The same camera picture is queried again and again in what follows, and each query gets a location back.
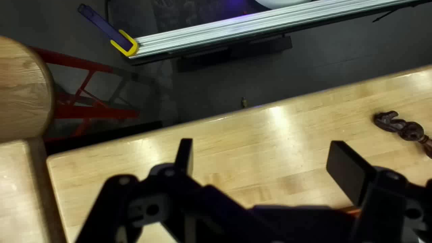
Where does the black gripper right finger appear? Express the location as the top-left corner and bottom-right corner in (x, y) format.
(326, 139), (432, 243)

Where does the aluminium extrusion rail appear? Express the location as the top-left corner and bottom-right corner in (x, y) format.
(129, 0), (423, 62)

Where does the dark brown chess piece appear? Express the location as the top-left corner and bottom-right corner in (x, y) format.
(372, 111), (432, 159)

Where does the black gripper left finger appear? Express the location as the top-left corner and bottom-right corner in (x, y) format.
(76, 138), (245, 243)

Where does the blue clamp with yellow jaw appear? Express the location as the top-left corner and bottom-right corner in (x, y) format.
(76, 3), (141, 59)

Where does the red metal frame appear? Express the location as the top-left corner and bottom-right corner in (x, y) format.
(31, 46), (142, 139)

